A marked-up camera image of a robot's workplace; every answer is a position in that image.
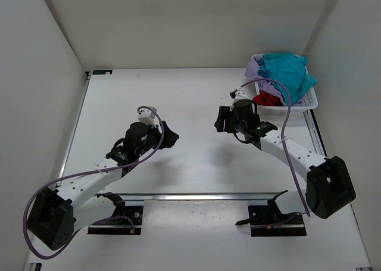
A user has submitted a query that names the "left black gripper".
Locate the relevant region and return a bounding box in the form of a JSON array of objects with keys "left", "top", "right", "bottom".
[{"left": 136, "top": 120, "right": 179, "bottom": 157}]

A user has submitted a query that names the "teal t shirt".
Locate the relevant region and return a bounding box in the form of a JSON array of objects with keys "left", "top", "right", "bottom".
[{"left": 257, "top": 52, "right": 317, "bottom": 105}]

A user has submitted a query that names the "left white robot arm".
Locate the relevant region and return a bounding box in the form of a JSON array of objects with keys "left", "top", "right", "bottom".
[{"left": 23, "top": 122, "right": 179, "bottom": 251}]

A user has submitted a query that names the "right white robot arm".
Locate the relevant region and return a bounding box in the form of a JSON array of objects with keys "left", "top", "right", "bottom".
[{"left": 214, "top": 100, "right": 357, "bottom": 219}]

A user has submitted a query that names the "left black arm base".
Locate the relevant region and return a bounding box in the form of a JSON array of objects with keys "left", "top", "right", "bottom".
[{"left": 88, "top": 192, "right": 143, "bottom": 235}]

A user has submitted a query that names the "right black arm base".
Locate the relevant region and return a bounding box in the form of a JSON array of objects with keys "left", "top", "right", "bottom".
[{"left": 235, "top": 190, "right": 307, "bottom": 237}]

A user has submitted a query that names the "red t shirt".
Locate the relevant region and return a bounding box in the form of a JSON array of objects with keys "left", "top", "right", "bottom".
[{"left": 252, "top": 91, "right": 283, "bottom": 107}]

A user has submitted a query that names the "lavender t shirt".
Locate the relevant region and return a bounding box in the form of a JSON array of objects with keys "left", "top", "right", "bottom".
[{"left": 245, "top": 60, "right": 286, "bottom": 106}]

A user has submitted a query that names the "small dark table label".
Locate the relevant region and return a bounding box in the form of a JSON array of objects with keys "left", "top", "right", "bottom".
[{"left": 92, "top": 70, "right": 113, "bottom": 75}]

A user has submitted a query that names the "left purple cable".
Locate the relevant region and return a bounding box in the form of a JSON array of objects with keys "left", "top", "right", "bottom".
[{"left": 23, "top": 105, "right": 165, "bottom": 259}]

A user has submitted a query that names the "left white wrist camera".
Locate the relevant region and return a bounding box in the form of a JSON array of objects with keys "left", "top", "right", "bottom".
[{"left": 138, "top": 107, "right": 157, "bottom": 127}]

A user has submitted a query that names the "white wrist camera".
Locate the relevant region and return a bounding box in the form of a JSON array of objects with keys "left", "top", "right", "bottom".
[
  {"left": 229, "top": 89, "right": 248, "bottom": 102},
  {"left": 138, "top": 107, "right": 157, "bottom": 127}
]

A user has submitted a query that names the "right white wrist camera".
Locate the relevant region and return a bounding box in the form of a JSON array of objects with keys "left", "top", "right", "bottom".
[{"left": 229, "top": 89, "right": 248, "bottom": 102}]

